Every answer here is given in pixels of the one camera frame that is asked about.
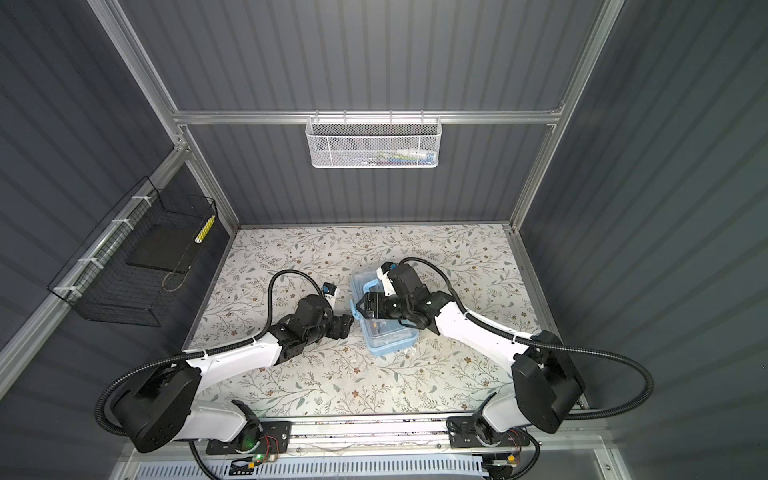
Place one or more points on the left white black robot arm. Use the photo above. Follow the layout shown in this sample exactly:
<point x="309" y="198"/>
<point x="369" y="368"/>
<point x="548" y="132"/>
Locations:
<point x="159" y="404"/>

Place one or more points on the black foam pad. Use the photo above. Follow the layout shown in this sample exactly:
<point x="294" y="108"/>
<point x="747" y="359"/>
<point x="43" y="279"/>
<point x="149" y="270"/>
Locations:
<point x="165" y="248"/>

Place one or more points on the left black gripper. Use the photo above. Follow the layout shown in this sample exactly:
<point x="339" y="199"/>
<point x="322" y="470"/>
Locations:
<point x="341" y="326"/>

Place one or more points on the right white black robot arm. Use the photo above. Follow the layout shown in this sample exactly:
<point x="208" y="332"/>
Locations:
<point x="545" y="383"/>

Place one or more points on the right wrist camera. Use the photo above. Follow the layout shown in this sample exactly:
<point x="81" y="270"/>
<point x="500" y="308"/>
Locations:
<point x="382" y="273"/>

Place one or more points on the black wire mesh basket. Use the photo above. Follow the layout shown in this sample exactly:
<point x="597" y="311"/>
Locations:
<point x="133" y="270"/>

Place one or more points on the blue plastic tool box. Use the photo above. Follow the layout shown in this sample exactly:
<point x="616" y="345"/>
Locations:
<point x="384" y="330"/>

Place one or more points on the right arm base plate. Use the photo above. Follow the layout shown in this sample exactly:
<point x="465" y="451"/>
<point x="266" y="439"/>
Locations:
<point x="467" y="432"/>

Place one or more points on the markers in white basket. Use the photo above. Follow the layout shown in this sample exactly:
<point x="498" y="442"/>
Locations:
<point x="399" y="158"/>

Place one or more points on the white slotted cable duct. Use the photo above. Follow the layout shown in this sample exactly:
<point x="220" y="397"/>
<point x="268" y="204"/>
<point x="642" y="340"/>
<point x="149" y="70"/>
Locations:
<point x="351" y="467"/>

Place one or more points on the white wire mesh basket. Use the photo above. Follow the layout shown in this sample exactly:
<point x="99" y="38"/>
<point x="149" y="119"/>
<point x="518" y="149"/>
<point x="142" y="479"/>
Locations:
<point x="334" y="145"/>

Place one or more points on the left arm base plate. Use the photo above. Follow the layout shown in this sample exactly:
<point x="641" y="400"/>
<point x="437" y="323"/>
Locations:
<point x="269" y="438"/>

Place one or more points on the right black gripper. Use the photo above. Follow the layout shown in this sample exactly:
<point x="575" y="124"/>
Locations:
<point x="380" y="308"/>

